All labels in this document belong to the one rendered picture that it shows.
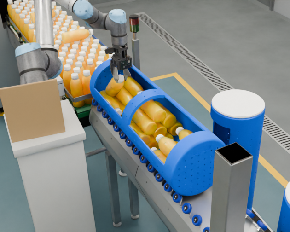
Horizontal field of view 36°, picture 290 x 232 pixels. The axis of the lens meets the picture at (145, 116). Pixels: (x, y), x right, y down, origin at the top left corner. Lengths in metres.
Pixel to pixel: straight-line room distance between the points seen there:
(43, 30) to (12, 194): 1.66
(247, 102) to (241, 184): 1.44
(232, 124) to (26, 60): 1.06
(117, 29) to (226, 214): 1.21
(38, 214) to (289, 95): 3.02
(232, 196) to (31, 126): 1.18
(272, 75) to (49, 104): 3.35
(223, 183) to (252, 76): 3.91
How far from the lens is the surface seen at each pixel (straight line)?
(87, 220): 2.35
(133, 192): 2.97
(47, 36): 2.19
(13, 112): 1.93
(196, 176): 1.86
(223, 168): 0.96
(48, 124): 1.98
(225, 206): 1.01
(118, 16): 2.01
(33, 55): 2.02
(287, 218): 1.89
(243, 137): 2.36
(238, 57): 5.24
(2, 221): 3.34
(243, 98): 2.43
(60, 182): 2.14
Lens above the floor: 2.29
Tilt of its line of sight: 34 degrees down
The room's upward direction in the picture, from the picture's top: 3 degrees counter-clockwise
